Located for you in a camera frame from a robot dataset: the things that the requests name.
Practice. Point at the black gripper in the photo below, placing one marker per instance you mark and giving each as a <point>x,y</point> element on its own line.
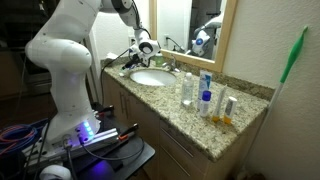
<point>135,60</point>

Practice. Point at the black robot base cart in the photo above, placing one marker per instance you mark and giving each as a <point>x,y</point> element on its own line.
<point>116,154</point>

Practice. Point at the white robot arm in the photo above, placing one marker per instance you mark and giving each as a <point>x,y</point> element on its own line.
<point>57,48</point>

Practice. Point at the white bottle blue cap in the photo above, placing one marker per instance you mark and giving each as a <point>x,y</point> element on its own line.
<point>204,104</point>

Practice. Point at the white tube orange cap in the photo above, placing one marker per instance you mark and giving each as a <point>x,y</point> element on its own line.
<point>230,110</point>

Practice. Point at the white oval sink basin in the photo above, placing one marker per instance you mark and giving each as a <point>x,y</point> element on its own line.
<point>153,77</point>

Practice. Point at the green soap dispenser bottle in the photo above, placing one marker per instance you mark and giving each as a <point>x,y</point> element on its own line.
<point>159,59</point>

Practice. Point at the white paper packets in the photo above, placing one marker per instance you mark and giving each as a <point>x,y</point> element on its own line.
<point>111,56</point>

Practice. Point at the chrome faucet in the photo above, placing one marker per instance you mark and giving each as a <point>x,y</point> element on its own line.
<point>171,64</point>

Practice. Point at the white door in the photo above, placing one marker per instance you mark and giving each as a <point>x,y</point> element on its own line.
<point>93,75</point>

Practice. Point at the clear plastic bottle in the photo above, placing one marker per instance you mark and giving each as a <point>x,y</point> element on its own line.
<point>187,89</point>

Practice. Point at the wood framed mirror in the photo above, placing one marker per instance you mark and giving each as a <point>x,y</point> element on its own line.
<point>193,32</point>

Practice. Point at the white blue lotion tube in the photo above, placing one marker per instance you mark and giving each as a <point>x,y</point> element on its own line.
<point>204,84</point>

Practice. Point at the slim white orange tube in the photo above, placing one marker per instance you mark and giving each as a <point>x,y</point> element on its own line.
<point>216,113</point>

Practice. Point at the wooden vanity cabinet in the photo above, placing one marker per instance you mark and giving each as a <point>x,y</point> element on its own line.
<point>188,146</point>

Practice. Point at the white wall outlet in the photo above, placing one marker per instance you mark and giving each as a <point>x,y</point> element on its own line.
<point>131,40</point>

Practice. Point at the green white broom handle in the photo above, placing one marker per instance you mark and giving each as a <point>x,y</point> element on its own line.
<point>292,58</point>

